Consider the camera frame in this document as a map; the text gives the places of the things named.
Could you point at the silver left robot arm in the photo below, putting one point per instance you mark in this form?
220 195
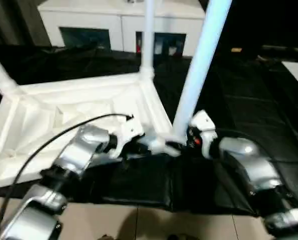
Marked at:
83 147

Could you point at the red and white cup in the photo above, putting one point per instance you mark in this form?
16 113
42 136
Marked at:
138 47

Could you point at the dark object on cabinet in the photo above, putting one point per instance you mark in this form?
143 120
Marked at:
132 1

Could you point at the black plastic mat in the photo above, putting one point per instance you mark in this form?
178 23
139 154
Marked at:
143 187

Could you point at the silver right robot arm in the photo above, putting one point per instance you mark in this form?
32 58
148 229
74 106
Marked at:
259 165

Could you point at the grey curtain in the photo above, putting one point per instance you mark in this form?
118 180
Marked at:
13 22

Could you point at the small yellow label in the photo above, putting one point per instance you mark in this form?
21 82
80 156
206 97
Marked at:
236 50

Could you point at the white plastic table top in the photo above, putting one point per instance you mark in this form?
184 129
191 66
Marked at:
63 100

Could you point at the white cabinet with glass doors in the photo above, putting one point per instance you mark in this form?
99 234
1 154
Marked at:
88 17

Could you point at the small white cup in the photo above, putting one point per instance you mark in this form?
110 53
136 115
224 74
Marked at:
173 51

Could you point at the white bottle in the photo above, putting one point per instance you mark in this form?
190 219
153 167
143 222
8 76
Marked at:
158 47

